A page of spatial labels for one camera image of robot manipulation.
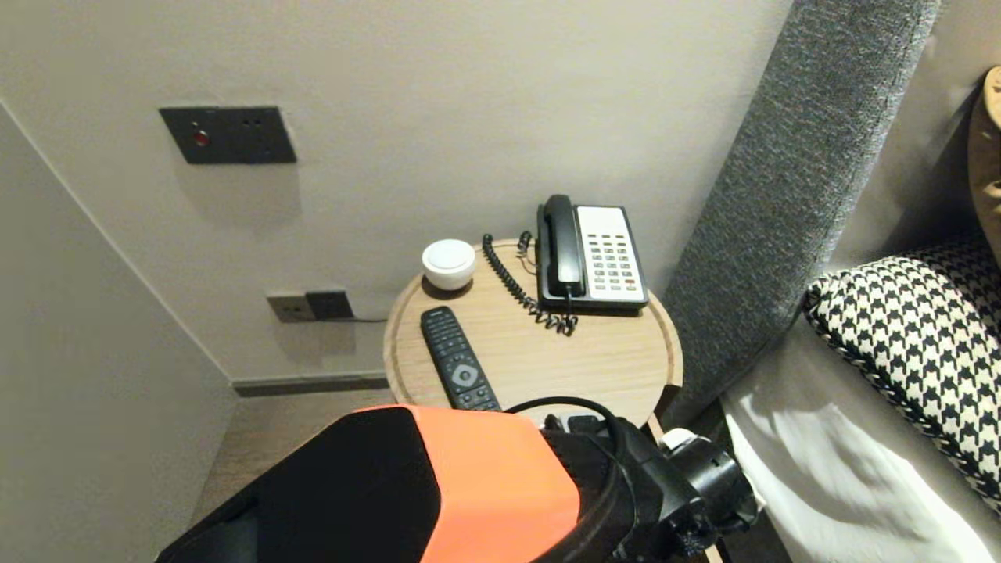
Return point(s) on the black Philips remote control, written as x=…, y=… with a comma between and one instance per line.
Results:
x=455, y=360

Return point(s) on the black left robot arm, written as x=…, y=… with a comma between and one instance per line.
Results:
x=485, y=485

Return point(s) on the white round bowl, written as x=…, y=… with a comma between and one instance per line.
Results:
x=449, y=264

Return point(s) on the black telephone handset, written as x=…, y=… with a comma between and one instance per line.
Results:
x=565, y=246

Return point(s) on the round wooden bedside table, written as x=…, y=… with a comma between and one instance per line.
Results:
x=563, y=360

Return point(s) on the black and white desk telephone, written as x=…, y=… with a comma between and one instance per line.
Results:
x=614, y=258

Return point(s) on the grey skirting board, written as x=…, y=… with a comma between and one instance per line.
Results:
x=313, y=385

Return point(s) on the grey fabric headboard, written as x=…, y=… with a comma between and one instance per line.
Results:
x=782, y=195

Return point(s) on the grey fabric bed base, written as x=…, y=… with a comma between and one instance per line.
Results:
x=743, y=539

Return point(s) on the white bed sheet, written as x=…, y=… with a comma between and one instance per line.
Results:
x=844, y=485

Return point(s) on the beige headboard panel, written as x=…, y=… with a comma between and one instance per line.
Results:
x=899, y=156

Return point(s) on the houndstooth black white pillow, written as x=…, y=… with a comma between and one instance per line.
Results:
x=923, y=344

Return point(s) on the brown cushion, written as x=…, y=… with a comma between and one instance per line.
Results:
x=987, y=156

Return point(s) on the dark grey wall socket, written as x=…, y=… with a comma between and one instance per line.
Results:
x=330, y=305

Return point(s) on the beige wall socket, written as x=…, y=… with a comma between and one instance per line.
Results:
x=288, y=309

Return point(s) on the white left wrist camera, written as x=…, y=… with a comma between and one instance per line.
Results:
x=676, y=436

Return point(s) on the black wall switch panel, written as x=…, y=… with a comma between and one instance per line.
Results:
x=228, y=135

